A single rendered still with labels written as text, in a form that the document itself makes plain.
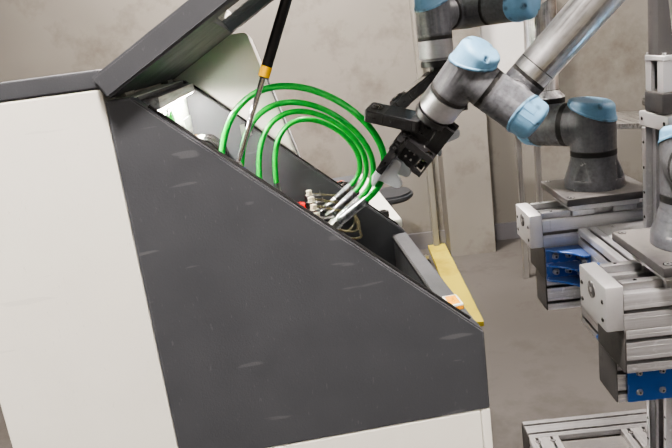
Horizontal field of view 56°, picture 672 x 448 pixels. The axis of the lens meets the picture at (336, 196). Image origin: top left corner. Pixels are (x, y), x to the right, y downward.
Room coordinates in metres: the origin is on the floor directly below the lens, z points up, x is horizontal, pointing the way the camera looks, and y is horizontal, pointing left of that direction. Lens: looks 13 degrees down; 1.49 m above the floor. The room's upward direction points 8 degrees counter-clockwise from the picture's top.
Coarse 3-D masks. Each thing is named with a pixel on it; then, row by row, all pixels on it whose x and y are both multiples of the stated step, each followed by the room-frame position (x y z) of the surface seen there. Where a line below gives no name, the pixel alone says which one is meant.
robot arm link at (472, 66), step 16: (464, 48) 1.08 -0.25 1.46; (480, 48) 1.08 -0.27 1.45; (448, 64) 1.11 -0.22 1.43; (464, 64) 1.08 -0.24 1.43; (480, 64) 1.07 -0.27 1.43; (496, 64) 1.08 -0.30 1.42; (448, 80) 1.10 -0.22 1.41; (464, 80) 1.09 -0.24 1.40; (480, 80) 1.08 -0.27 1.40; (448, 96) 1.11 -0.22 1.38; (464, 96) 1.10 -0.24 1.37; (480, 96) 1.08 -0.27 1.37
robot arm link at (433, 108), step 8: (424, 96) 1.15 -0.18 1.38; (432, 96) 1.13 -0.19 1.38; (424, 104) 1.14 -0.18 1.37; (432, 104) 1.13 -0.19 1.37; (440, 104) 1.12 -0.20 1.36; (424, 112) 1.15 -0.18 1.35; (432, 112) 1.13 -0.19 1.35; (440, 112) 1.12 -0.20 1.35; (448, 112) 1.12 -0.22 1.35; (456, 112) 1.13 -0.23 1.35; (432, 120) 1.14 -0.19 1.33; (440, 120) 1.13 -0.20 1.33; (448, 120) 1.13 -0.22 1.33
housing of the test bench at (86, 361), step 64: (0, 128) 1.00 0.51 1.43; (64, 128) 1.01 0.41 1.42; (0, 192) 1.00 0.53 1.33; (64, 192) 1.01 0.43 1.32; (0, 256) 1.00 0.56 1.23; (64, 256) 1.01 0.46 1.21; (128, 256) 1.02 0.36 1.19; (0, 320) 1.00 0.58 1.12; (64, 320) 1.01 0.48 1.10; (128, 320) 1.01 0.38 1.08; (0, 384) 1.00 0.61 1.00; (64, 384) 1.00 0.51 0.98; (128, 384) 1.01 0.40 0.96
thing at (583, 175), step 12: (576, 156) 1.61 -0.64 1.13; (588, 156) 1.59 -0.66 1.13; (600, 156) 1.58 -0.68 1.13; (612, 156) 1.58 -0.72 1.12; (576, 168) 1.61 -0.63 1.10; (588, 168) 1.58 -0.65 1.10; (600, 168) 1.57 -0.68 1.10; (612, 168) 1.57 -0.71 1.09; (564, 180) 1.65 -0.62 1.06; (576, 180) 1.60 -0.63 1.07; (588, 180) 1.58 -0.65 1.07; (600, 180) 1.56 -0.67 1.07; (612, 180) 1.56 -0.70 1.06; (624, 180) 1.59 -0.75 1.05
